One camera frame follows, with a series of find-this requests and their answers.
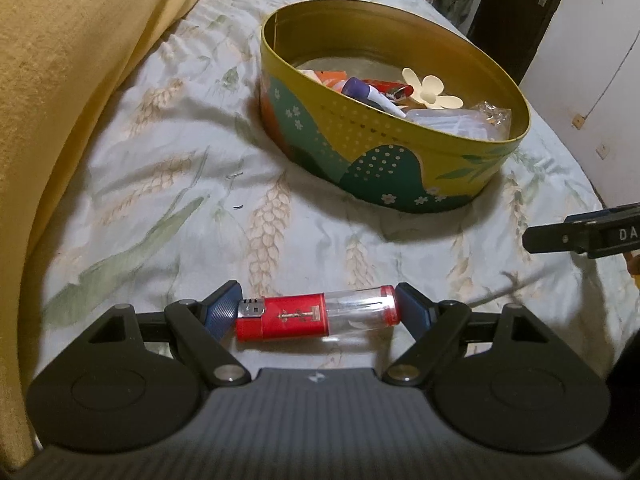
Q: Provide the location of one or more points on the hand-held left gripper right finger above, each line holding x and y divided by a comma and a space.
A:
412, 310

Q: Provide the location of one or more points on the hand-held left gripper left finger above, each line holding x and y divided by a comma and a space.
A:
222, 310

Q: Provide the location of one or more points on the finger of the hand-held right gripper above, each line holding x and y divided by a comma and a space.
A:
600, 237
590, 217

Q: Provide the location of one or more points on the red clear lighter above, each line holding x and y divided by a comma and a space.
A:
290, 317
395, 91

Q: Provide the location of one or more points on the clear crinkled wrapper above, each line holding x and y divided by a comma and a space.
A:
492, 112

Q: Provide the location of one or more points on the round gold tin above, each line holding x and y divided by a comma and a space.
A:
380, 160

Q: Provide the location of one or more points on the clear floss pick box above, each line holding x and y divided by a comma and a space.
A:
450, 122

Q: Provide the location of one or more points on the cream flower hair clip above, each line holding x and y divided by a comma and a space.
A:
430, 90

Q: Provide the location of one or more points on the purple cap white tube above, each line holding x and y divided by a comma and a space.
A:
360, 87

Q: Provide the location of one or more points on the orange cream tube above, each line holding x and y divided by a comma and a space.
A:
330, 80

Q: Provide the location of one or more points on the wheat print quilt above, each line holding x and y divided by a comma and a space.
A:
175, 160

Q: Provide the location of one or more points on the dark door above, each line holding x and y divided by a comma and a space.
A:
515, 10

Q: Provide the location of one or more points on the yellow pillow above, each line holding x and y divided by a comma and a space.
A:
60, 85

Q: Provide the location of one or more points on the wall socket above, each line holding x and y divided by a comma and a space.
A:
578, 121
604, 151

